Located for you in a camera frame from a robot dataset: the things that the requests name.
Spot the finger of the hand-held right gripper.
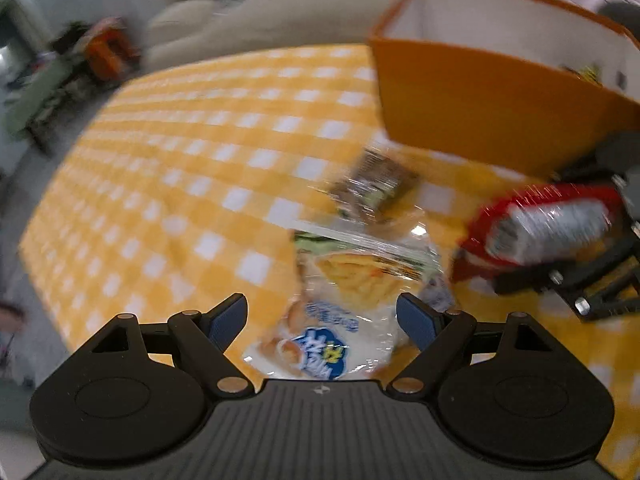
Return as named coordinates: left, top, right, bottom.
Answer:
left=492, top=239, right=640, bottom=324
left=550, top=132, right=640, bottom=187

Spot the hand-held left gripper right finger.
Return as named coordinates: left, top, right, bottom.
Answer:
left=386, top=294, right=553, bottom=395

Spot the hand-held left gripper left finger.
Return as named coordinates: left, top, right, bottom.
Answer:
left=90, top=294, right=251, bottom=395

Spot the red snack packet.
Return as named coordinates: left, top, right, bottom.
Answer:
left=452, top=182, right=623, bottom=281

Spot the cream bread snack packet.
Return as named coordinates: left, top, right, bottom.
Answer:
left=242, top=260, right=456, bottom=381

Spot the orange cardboard box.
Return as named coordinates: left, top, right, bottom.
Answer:
left=367, top=0, right=640, bottom=181

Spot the clear packet of yellow crisps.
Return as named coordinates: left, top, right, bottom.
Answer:
left=292, top=210, right=446, bottom=306

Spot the clear packet of brown balls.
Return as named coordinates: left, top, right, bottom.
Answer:
left=327, top=147, right=421, bottom=223

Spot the yellow checkered tablecloth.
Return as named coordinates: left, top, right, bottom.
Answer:
left=17, top=42, right=640, bottom=476

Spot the orange stool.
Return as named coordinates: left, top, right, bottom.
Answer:
left=82, top=17, right=140, bottom=83

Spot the green dining table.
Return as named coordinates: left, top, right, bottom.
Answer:
left=0, top=50, right=76, bottom=142

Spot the beige sofa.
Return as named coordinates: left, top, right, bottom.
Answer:
left=142, top=0, right=640, bottom=73

